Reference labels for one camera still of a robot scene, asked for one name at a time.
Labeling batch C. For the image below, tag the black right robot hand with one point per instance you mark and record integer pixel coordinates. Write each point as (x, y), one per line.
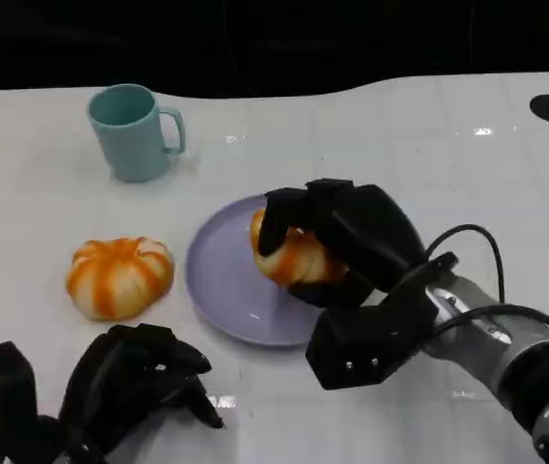
(376, 232)

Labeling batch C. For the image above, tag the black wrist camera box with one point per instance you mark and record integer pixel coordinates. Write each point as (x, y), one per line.
(366, 343)
(4, 386)

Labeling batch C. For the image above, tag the pale green mug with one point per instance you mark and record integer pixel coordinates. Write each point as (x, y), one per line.
(129, 145)

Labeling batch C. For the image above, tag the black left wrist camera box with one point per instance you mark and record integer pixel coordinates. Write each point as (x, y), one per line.
(4, 386)

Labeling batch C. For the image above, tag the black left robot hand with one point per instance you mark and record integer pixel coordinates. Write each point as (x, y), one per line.
(124, 382)

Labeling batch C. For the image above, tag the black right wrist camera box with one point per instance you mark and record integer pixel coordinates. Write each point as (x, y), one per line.
(366, 343)

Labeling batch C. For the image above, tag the orange white toy bread roll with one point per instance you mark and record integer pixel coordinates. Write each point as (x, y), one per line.
(120, 280)
(298, 266)

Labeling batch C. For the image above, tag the lilac plate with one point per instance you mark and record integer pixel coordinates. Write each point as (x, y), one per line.
(226, 285)

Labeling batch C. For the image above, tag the black backdrop curtain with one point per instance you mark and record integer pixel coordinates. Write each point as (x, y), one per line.
(255, 38)

